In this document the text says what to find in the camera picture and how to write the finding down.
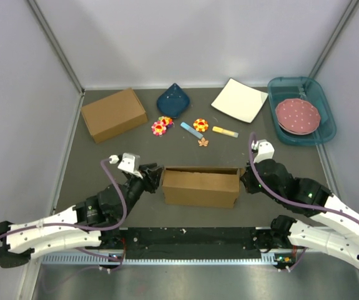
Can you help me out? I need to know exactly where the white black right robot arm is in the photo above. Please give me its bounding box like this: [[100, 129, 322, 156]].
[[240, 159, 359, 270]]

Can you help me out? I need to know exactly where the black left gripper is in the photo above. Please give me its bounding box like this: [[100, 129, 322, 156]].
[[120, 162, 165, 220]]

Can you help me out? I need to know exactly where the dark blue ceramic bowl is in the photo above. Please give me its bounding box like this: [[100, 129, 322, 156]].
[[156, 83, 190, 119]]

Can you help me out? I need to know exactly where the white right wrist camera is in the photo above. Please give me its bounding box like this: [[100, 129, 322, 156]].
[[251, 139, 275, 164]]

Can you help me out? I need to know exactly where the yellow chalk stick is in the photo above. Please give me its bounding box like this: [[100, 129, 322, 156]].
[[212, 126, 239, 138]]

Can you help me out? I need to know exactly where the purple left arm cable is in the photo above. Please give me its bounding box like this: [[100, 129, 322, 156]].
[[0, 158, 127, 273]]

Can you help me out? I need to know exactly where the closed brown cardboard box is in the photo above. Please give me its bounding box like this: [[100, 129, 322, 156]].
[[81, 88, 148, 144]]

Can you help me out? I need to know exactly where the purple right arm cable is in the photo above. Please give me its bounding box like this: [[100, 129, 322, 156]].
[[248, 131, 359, 235]]

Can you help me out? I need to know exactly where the teal plastic bin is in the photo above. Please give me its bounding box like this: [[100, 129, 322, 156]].
[[267, 76, 337, 146]]

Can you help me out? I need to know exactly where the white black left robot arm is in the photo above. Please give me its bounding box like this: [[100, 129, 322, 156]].
[[0, 156, 164, 269]]

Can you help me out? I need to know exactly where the blue chalk stick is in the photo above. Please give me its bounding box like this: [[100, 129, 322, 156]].
[[180, 122, 204, 140]]

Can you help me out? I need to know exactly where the rainbow flower plush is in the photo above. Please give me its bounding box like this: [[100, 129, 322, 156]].
[[158, 116, 174, 128]]

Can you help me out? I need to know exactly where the grey slotted cable duct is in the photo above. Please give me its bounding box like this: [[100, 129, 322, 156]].
[[41, 251, 295, 266]]

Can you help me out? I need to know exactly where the brown cardboard box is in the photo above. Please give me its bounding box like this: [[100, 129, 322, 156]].
[[81, 88, 148, 144], [162, 166, 244, 209]]

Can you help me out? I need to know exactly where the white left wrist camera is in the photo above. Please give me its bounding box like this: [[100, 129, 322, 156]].
[[108, 152, 143, 178]]

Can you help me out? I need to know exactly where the white square plate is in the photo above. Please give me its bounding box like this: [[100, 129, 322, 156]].
[[211, 78, 268, 123]]

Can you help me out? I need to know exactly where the pink dotted plate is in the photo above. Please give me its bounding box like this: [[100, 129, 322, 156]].
[[275, 98, 321, 135]]

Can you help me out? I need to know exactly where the orange flower plush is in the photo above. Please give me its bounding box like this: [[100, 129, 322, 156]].
[[193, 119, 209, 133]]

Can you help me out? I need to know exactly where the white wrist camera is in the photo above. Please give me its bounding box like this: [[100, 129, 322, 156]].
[[108, 152, 143, 178], [251, 139, 275, 164]]

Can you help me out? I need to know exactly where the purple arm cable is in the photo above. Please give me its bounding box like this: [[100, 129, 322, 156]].
[[248, 131, 359, 235], [0, 158, 127, 273]]

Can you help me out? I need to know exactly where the small brown leaf toy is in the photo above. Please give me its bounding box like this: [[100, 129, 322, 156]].
[[198, 137, 209, 147]]

